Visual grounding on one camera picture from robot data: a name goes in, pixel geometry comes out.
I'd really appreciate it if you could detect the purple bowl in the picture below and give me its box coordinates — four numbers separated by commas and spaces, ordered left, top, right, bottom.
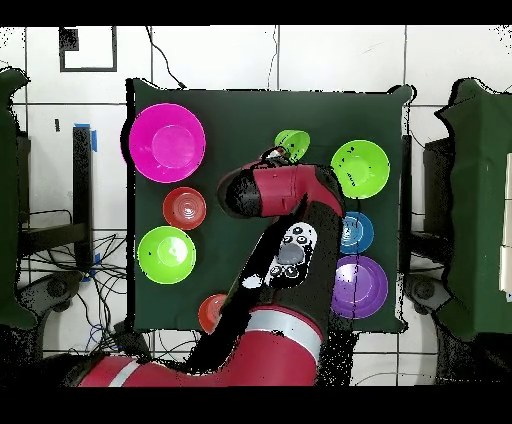
330, 254, 389, 320

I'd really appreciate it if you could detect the large green bowl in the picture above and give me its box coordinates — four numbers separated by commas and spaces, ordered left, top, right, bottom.
330, 139, 391, 200
136, 225, 197, 286

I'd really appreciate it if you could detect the black floor box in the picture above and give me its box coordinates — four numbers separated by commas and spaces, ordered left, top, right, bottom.
113, 321, 154, 363

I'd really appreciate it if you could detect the black floor cable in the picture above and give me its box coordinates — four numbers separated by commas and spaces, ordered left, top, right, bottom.
144, 26, 189, 90

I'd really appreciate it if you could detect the tangle of floor cables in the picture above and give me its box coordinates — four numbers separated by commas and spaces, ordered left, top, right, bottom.
19, 207, 201, 381

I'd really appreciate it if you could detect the blue tape strip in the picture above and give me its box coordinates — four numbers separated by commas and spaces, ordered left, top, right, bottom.
74, 122, 98, 153

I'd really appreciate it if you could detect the light blue translucent bowl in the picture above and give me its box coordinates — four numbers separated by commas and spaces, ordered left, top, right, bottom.
339, 211, 375, 256

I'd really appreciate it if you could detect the large pink bowl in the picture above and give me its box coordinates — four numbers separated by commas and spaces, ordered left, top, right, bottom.
127, 102, 207, 184

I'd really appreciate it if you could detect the dark green table cloth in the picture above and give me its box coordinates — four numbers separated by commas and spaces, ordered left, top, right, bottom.
126, 77, 413, 335

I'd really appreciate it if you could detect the black floor frame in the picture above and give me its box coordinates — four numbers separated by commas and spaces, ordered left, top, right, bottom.
58, 26, 118, 73

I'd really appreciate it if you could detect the small green bowl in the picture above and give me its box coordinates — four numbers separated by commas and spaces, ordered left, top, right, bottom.
274, 129, 312, 163

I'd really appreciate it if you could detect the green cloth side table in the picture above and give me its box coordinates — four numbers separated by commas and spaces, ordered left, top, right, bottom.
435, 77, 512, 341
0, 67, 39, 331

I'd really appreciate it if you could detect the black office chair base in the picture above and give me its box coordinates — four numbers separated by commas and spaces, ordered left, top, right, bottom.
403, 273, 453, 317
17, 271, 85, 321

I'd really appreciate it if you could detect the small translucent orange bowl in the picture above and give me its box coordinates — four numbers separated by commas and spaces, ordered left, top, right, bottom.
197, 293, 229, 335
162, 186, 208, 232

